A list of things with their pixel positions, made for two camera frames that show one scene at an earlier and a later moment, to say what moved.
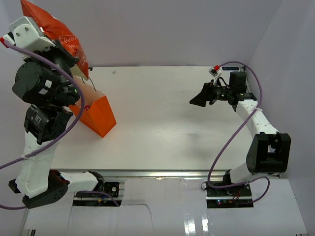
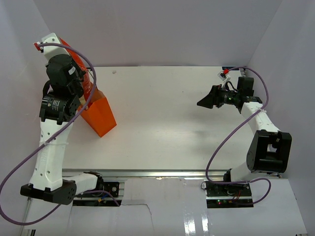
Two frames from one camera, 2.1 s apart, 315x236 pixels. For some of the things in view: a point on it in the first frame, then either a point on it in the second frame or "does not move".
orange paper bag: x=97 y=112 does not move
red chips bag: x=55 y=31 -> x=87 y=77
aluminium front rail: x=146 y=172 does not move
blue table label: x=230 y=68 does not move
